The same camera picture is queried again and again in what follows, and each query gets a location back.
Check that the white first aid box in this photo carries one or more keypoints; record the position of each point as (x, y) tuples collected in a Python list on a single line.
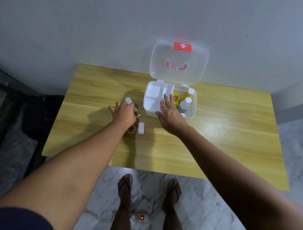
[(180, 64)]

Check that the person's right thumb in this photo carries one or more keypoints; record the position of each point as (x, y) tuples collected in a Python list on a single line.
[(159, 116)]

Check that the white gauze roll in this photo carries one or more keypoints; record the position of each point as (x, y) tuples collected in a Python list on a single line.
[(141, 128), (128, 100), (137, 112)]

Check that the person's leg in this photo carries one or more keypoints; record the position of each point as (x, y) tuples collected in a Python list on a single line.
[(172, 206), (123, 201)]

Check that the orange packet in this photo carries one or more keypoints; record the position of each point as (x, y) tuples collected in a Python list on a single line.
[(175, 97)]

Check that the person's right hand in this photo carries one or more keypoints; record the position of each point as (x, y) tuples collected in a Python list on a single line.
[(171, 119)]

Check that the white power strip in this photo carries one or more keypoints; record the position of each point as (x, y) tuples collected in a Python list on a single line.
[(139, 217)]

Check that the person's left forearm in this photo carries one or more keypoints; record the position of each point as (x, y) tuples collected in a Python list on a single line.
[(78, 165)]

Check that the person's right little finger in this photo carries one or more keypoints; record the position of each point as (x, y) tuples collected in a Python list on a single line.
[(176, 107)]

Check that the person's left hand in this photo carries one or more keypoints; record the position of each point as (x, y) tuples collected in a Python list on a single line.
[(124, 115)]

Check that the person's left leg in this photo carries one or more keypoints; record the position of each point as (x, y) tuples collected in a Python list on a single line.
[(123, 201)]

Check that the person's right middle finger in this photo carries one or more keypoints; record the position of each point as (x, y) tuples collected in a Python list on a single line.
[(166, 100)]

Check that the dark cloth bag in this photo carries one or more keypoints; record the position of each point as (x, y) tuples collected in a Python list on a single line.
[(40, 116)]

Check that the brown tape roll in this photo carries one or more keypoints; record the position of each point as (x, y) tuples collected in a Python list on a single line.
[(131, 129)]

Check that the white bottle with blue label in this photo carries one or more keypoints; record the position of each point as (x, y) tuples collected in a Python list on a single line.
[(184, 105)]

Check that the yellow liquid bottle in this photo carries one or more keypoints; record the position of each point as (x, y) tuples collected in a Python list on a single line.
[(189, 92)]

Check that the person's right forearm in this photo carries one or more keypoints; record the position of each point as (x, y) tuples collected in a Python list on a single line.
[(232, 180)]

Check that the red box latch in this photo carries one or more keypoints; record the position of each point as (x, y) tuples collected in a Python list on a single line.
[(182, 46)]

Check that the dark blue shirt sleeve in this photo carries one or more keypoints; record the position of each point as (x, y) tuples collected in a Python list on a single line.
[(21, 219)]

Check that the person's left little finger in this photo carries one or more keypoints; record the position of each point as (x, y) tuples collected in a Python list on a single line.
[(111, 109)]

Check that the person's right leg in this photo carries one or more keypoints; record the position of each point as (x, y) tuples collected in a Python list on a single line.
[(172, 206)]

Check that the blue flip-flop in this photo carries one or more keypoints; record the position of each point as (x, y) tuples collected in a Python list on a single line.
[(129, 178), (171, 183)]

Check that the white divided tray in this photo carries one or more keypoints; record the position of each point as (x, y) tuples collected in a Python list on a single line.
[(152, 99)]

